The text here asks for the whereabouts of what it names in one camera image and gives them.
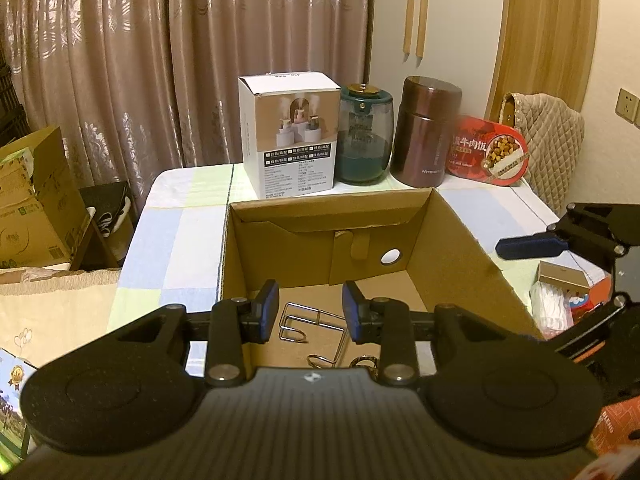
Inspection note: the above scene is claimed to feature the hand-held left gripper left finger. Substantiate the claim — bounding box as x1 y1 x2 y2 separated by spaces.
112 280 279 388

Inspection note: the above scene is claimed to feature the brown cardboard carton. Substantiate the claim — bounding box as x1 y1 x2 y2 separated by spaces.
0 127 91 268

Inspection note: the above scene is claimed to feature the cream blanket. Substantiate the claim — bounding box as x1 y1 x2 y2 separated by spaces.
0 267 123 366

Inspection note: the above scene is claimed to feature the brown thermos flask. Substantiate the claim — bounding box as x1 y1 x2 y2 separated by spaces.
390 76 463 188

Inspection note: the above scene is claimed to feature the white product box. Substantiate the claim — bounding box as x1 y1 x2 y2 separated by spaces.
238 72 342 200

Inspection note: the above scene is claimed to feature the metal wire hook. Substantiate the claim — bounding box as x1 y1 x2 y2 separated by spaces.
277 302 351 368

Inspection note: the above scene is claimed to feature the colourful printed box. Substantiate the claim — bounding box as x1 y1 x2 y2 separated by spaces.
0 347 38 466

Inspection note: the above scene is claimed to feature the metal key ring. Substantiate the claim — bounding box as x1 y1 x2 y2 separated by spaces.
350 355 381 376

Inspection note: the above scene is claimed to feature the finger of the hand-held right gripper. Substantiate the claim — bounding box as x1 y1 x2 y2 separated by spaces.
547 296 633 356
496 202 640 261

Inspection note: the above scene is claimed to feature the red blue cat toy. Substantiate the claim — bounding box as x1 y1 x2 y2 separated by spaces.
567 290 603 322

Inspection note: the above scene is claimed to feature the brown cardboard box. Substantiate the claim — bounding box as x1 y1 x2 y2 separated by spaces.
217 187 543 376

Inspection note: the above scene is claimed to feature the chair with quilted cover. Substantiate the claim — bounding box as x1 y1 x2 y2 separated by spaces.
500 92 586 221

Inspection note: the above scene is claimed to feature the wooden door handle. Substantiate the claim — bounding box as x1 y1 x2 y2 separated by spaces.
403 0 416 58
415 0 430 63

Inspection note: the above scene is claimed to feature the bag of cotton swabs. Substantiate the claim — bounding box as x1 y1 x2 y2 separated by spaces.
529 280 571 331

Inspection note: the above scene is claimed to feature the patterned pink curtain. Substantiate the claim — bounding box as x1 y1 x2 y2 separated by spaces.
0 0 376 201

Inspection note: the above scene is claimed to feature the green glass jar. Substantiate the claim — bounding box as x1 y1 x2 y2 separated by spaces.
336 82 396 184

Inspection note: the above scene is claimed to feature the small wooden box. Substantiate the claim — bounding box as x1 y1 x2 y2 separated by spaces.
537 260 591 291

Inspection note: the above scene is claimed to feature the red oval food container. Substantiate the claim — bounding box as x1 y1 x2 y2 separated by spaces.
445 115 530 187

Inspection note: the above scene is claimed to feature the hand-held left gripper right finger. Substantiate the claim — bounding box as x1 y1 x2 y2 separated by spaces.
342 280 511 388

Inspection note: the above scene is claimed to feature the red printed cardboard sheet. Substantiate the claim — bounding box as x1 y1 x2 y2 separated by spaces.
587 397 640 480

